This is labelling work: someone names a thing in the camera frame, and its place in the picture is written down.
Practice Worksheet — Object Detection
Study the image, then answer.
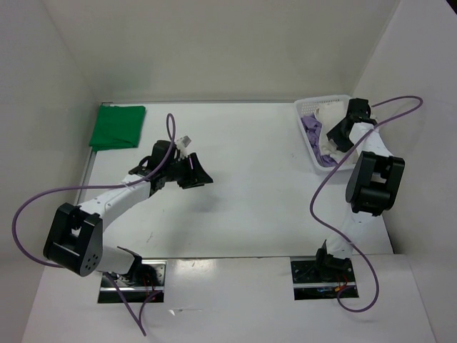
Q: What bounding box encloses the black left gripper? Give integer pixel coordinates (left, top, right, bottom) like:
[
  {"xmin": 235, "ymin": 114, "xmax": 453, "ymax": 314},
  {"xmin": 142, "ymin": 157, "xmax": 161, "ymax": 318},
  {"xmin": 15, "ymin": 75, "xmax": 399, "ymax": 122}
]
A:
[{"xmin": 164, "ymin": 152, "xmax": 214, "ymax": 189}]

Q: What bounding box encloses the cream white t shirt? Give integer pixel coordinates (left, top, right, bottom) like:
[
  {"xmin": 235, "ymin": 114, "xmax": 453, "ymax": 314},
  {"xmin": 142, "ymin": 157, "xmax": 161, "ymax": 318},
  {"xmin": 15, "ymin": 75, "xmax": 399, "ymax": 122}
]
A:
[{"xmin": 314, "ymin": 101, "xmax": 346, "ymax": 155}]

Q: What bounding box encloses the green t shirt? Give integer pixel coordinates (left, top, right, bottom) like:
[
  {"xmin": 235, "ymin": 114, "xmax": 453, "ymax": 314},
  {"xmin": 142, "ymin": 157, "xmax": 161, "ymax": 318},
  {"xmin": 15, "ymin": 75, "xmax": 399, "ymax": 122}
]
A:
[{"xmin": 89, "ymin": 105, "xmax": 146, "ymax": 151}]

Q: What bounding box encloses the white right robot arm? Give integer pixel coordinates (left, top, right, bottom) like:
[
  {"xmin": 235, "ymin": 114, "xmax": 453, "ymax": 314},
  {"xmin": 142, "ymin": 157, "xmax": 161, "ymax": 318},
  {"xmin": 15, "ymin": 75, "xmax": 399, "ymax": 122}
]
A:
[{"xmin": 313, "ymin": 116, "xmax": 405, "ymax": 281}]

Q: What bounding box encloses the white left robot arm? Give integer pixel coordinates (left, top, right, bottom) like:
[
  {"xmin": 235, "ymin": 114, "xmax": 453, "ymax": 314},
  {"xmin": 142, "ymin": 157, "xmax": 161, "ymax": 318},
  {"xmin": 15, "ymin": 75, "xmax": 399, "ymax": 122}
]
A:
[{"xmin": 44, "ymin": 153, "xmax": 213, "ymax": 286}]

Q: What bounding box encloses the lavender t shirt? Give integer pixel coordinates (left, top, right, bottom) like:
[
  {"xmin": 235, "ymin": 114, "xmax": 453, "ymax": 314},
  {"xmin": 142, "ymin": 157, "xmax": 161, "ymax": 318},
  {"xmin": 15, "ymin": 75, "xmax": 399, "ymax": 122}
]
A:
[{"xmin": 301, "ymin": 115, "xmax": 337, "ymax": 167}]

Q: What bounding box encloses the white plastic laundry basket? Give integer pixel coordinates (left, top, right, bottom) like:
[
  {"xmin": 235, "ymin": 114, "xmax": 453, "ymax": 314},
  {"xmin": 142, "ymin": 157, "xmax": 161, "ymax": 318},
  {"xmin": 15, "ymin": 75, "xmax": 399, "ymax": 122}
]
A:
[{"xmin": 293, "ymin": 95, "xmax": 351, "ymax": 174}]

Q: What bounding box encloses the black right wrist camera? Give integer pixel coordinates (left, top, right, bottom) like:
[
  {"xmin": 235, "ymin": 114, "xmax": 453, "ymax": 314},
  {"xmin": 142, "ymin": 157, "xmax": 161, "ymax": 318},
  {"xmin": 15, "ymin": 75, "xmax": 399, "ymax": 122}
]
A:
[{"xmin": 346, "ymin": 98, "xmax": 371, "ymax": 122}]

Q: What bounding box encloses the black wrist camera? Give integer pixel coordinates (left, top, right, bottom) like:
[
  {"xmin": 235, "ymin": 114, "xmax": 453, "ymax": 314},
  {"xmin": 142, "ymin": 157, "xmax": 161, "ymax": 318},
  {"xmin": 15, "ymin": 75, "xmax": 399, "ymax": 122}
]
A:
[
  {"xmin": 147, "ymin": 136, "xmax": 191, "ymax": 169},
  {"xmin": 346, "ymin": 98, "xmax": 371, "ymax": 122}
]

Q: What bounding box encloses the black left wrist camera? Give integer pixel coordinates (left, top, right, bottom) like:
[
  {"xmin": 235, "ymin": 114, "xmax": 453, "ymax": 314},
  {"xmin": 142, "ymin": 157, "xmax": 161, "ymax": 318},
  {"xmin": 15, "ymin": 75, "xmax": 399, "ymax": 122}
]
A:
[{"xmin": 147, "ymin": 136, "xmax": 191, "ymax": 169}]

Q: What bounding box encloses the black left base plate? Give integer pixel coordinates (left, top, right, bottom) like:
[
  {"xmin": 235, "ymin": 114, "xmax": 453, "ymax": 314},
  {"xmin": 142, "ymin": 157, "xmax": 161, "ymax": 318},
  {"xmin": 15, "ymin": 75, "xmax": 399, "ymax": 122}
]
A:
[{"xmin": 97, "ymin": 259, "xmax": 167, "ymax": 304}]

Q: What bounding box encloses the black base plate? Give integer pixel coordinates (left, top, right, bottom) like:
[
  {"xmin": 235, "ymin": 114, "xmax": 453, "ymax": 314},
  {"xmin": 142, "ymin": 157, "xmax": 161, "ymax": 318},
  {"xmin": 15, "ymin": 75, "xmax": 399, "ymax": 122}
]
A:
[
  {"xmin": 97, "ymin": 259, "xmax": 167, "ymax": 304},
  {"xmin": 290, "ymin": 257, "xmax": 358, "ymax": 300}
]

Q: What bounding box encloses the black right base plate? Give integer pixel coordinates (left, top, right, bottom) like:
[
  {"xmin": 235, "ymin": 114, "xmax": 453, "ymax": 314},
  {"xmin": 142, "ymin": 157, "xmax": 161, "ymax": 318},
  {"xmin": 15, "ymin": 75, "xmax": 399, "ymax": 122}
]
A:
[{"xmin": 290, "ymin": 257, "xmax": 358, "ymax": 300}]

